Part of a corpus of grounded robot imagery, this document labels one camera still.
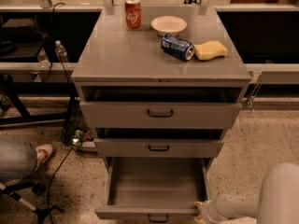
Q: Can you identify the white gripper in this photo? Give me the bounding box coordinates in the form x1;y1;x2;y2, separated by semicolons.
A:
194;200;226;224

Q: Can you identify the grey bottom drawer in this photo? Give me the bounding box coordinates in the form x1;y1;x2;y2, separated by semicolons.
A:
95;158;209;224

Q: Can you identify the grey drawer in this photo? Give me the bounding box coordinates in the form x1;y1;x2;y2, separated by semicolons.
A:
94;128;223;158
80;87;241;129
95;158;209;224

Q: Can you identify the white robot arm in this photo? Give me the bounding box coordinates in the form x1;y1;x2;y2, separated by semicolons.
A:
194;163;299;224

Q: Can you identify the grey middle drawer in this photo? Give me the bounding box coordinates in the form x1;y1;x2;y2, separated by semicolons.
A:
94;128;223;158

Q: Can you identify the grey drawer cabinet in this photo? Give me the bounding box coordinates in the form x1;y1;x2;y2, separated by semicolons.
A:
70;5;252;173

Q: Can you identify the grey top drawer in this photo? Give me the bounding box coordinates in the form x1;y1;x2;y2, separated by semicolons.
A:
80;87;241;129

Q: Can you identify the green bottle on floor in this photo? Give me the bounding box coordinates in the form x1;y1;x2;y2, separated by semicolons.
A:
72;130;83;147

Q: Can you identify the yellow sponge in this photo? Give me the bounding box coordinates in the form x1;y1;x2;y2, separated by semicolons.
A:
194;41;228;61

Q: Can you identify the black office chair base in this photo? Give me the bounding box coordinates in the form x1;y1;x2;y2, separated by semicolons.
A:
0;181;63;224

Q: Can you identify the blue soda can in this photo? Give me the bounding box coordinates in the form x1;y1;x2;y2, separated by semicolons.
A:
161;34;194;61

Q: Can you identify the white red sneaker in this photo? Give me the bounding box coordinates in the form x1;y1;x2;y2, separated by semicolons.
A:
36;144;54;170

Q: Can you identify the white bowl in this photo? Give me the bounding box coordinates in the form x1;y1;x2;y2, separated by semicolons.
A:
151;16;187;36

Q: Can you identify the person leg in jeans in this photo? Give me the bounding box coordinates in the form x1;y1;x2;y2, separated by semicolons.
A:
0;137;37;182

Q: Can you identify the clear water bottle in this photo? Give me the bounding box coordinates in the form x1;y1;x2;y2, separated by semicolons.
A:
55;40;69;63

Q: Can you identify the red soda can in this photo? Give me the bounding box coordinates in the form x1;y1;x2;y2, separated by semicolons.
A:
125;0;141;29

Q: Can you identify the black side table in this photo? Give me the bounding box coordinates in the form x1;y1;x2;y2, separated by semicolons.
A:
0;16;78;126

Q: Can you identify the black floor cable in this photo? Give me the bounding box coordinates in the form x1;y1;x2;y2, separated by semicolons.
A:
46;147;74;224

